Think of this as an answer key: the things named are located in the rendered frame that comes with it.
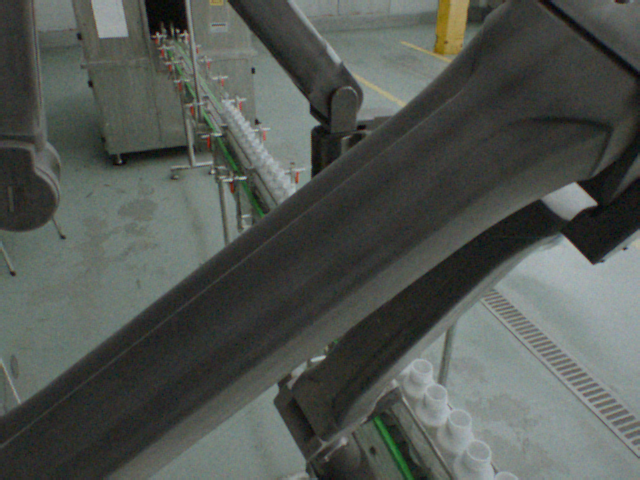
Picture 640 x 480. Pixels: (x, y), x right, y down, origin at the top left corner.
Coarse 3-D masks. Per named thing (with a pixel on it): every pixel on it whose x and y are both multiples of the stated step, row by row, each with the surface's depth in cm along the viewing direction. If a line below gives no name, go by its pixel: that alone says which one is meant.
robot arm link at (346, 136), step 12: (312, 132) 68; (324, 132) 67; (336, 132) 67; (348, 132) 67; (360, 132) 68; (312, 144) 68; (324, 144) 67; (336, 144) 67; (348, 144) 68; (312, 156) 69; (324, 156) 68; (336, 156) 68; (324, 168) 69
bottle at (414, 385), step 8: (416, 360) 92; (424, 360) 92; (416, 368) 93; (424, 368) 93; (408, 376) 94; (416, 376) 90; (424, 376) 90; (408, 384) 92; (416, 384) 91; (424, 384) 91; (408, 392) 92; (416, 392) 91; (408, 400) 93; (416, 400) 91; (400, 408) 96; (400, 416) 97; (408, 416) 94; (408, 424) 95; (408, 432) 96
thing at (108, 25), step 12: (96, 0) 383; (108, 0) 386; (120, 0) 388; (96, 12) 387; (108, 12) 390; (120, 12) 392; (96, 24) 391; (108, 24) 393; (120, 24) 396; (108, 36) 397; (120, 36) 399
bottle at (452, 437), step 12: (456, 420) 84; (468, 420) 82; (444, 432) 83; (456, 432) 81; (468, 432) 81; (444, 444) 82; (456, 444) 82; (444, 456) 83; (456, 456) 82; (432, 468) 88
